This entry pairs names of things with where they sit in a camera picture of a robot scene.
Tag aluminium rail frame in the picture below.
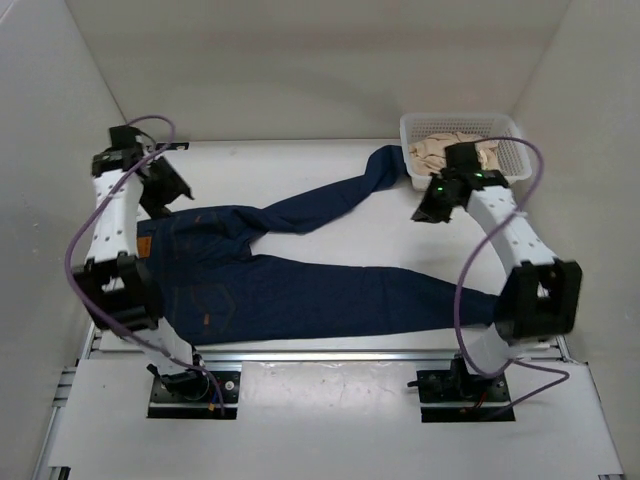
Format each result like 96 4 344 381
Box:
38 330 623 479

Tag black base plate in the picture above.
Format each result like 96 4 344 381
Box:
408 370 515 424
147 370 241 420

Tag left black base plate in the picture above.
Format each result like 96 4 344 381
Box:
147 370 241 420

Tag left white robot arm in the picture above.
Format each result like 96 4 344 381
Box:
71 125 212 401

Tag beige crumpled garment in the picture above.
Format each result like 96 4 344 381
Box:
409 132 499 177

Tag white plastic basket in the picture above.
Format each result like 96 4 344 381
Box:
400 113 531 191

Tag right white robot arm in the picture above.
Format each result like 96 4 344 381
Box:
412 142 583 400

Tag dark blue denim trousers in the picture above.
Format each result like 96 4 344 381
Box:
137 145 496 346

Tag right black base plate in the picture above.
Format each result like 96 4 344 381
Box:
408 370 515 424

